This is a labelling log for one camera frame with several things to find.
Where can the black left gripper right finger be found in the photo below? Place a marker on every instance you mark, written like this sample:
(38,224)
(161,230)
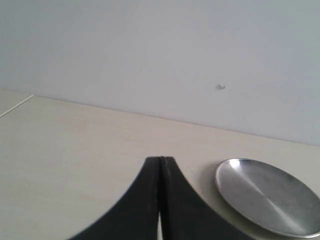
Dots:
(184,214)

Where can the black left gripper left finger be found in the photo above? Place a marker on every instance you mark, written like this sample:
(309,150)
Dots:
(135,215)

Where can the round steel plate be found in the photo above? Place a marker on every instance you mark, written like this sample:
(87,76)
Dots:
(269,197)

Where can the small white wall plug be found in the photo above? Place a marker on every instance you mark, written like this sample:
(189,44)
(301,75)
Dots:
(221,86)

